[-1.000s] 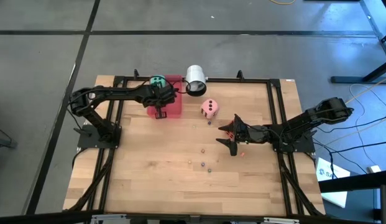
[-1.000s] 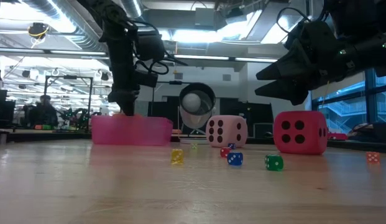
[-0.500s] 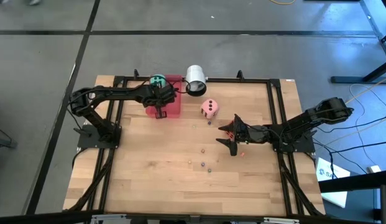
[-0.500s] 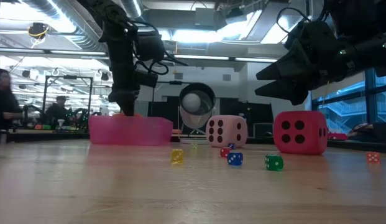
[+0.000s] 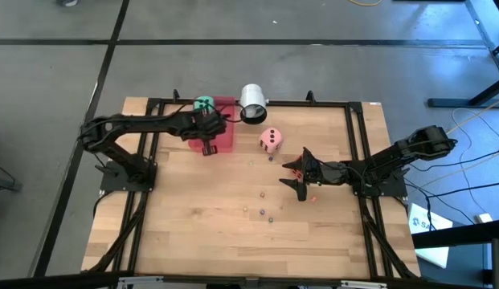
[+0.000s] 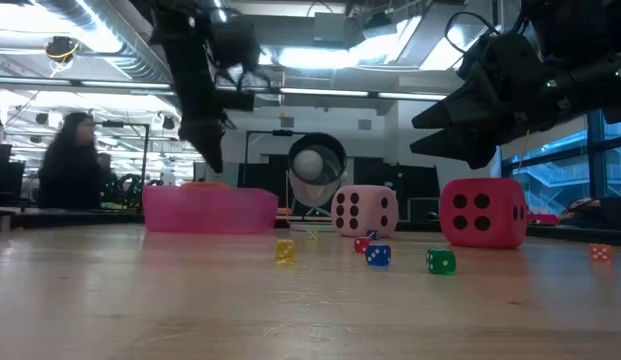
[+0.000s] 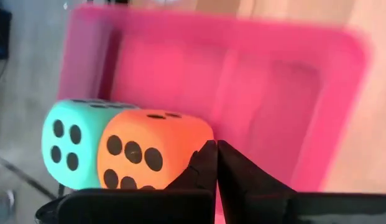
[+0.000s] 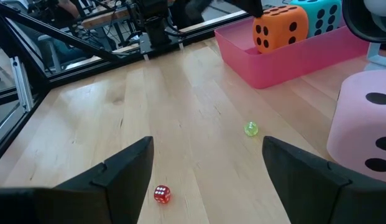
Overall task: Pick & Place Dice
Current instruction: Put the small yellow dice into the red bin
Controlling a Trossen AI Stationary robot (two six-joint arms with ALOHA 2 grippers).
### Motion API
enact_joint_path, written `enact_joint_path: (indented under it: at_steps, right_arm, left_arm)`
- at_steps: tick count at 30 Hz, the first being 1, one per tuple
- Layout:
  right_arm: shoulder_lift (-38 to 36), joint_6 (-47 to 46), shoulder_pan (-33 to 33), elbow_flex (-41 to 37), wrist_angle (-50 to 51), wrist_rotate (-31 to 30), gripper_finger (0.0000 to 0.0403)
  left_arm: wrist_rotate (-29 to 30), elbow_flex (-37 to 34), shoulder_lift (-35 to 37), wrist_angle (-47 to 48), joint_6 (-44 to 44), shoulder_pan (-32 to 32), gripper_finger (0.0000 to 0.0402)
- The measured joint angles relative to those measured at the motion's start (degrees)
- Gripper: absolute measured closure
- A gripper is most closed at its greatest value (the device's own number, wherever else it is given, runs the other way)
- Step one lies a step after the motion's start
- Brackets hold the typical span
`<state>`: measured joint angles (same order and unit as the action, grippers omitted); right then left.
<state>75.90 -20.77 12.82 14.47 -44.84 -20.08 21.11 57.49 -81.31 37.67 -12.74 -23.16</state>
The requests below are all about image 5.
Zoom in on black rig beam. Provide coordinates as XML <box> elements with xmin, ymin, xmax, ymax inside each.
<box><xmin>0</xmin><ymin>271</ymin><xmax>499</xmax><ymax>289</ymax></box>

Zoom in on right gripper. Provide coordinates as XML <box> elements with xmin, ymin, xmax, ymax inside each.
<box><xmin>278</xmin><ymin>146</ymin><xmax>351</xmax><ymax>202</ymax></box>

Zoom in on white cylinder with black opening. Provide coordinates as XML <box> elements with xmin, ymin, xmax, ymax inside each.
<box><xmin>239</xmin><ymin>83</ymin><xmax>270</xmax><ymax>125</ymax></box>

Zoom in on black left camera cable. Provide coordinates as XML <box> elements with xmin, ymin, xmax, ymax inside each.
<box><xmin>211</xmin><ymin>102</ymin><xmax>245</xmax><ymax>124</ymax></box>

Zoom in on white printed box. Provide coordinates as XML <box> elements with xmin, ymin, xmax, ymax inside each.
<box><xmin>407</xmin><ymin>202</ymin><xmax>454</xmax><ymax>269</ymax></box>

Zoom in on dark stand leg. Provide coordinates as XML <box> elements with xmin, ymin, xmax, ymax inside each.
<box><xmin>0</xmin><ymin>161</ymin><xmax>23</xmax><ymax>193</ymax></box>

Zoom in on large pink foam die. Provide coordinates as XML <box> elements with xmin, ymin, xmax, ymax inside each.
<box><xmin>258</xmin><ymin>127</ymin><xmax>284</xmax><ymax>154</ymax></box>

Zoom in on black floor stand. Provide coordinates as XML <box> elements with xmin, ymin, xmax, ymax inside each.
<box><xmin>427</xmin><ymin>0</ymin><xmax>499</xmax><ymax>108</ymax></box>

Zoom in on black furniture bar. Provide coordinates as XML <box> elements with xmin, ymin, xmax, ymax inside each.
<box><xmin>411</xmin><ymin>218</ymin><xmax>499</xmax><ymax>289</ymax></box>

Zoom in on tan floor cable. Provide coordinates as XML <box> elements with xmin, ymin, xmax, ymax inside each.
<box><xmin>445</xmin><ymin>96</ymin><xmax>499</xmax><ymax>180</ymax></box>

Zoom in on silver frame bracket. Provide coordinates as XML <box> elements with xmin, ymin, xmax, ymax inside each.
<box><xmin>117</xmin><ymin>275</ymin><xmax>165</xmax><ymax>288</ymax></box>
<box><xmin>340</xmin><ymin>279</ymin><xmax>389</xmax><ymax>289</ymax></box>

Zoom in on black floor cable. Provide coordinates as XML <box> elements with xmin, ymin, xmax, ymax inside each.
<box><xmin>403</xmin><ymin>148</ymin><xmax>499</xmax><ymax>226</ymax></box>

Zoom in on pink plastic tray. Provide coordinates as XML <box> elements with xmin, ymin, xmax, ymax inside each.
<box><xmin>187</xmin><ymin>95</ymin><xmax>237</xmax><ymax>154</ymax></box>

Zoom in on large teal foam die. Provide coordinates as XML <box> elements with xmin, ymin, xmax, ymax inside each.
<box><xmin>192</xmin><ymin>96</ymin><xmax>215</xmax><ymax>113</ymax></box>

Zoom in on black aluminium table frame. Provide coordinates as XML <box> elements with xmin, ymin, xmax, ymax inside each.
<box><xmin>82</xmin><ymin>88</ymin><xmax>421</xmax><ymax>282</ymax></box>

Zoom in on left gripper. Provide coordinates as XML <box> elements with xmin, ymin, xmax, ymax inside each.
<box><xmin>179</xmin><ymin>107</ymin><xmax>227</xmax><ymax>157</ymax></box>

